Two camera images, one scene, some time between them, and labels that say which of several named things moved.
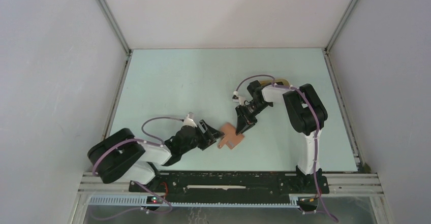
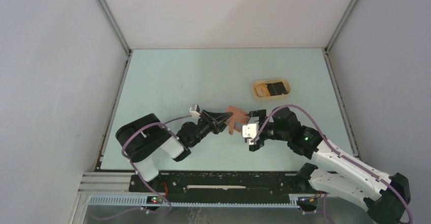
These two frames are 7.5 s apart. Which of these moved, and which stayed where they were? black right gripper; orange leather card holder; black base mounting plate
Moved: orange leather card holder; black right gripper
Stayed: black base mounting plate
